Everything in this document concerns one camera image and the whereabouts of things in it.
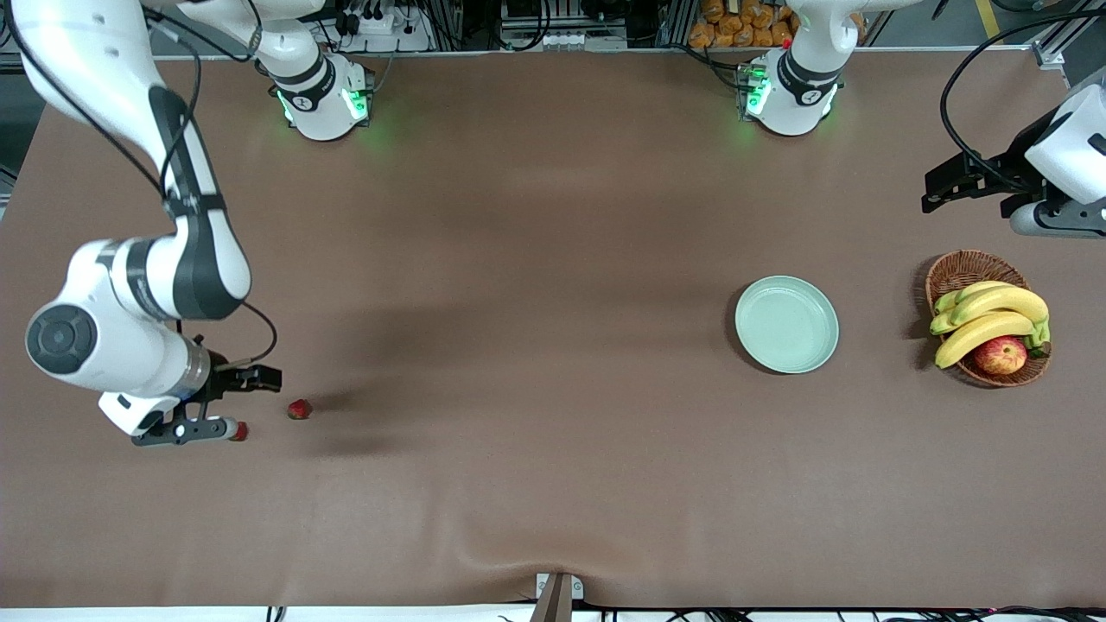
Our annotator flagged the pale green round plate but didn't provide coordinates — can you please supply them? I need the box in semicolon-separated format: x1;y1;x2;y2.
734;276;840;375

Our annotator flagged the brown wicker basket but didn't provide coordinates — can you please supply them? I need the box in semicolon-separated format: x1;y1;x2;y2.
925;250;1053;388

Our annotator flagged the short greenish banana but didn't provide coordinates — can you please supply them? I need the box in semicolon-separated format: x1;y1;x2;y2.
933;281;1016;316

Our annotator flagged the long yellow banana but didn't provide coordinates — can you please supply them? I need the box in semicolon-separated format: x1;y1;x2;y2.
931;287;1051;346
935;311;1038;370

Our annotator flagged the red yellow apple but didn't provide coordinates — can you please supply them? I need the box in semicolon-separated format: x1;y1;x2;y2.
974;336;1029;377

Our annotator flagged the pile of orange buns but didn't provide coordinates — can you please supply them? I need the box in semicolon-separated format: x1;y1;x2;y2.
689;0;867;49

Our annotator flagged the brown table cover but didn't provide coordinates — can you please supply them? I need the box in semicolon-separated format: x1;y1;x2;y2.
0;48;1106;610

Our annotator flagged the white power strip with plugs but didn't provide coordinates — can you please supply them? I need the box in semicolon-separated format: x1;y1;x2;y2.
333;0;433;53

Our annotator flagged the white socket strip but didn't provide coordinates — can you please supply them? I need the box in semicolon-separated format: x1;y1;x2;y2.
501;30;627;51

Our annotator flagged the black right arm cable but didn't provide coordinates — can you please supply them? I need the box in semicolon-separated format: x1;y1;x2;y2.
0;0;279;368

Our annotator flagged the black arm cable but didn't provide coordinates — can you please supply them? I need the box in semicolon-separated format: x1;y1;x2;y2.
940;7;1106;187
0;0;279;368

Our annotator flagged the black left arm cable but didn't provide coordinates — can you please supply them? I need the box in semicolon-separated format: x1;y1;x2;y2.
940;7;1106;187

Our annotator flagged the aluminium frame profile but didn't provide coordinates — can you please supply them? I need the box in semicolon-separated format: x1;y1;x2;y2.
1033;0;1106;70

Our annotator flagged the metal table edge bracket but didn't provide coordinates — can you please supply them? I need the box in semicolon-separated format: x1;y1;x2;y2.
529;573;585;622

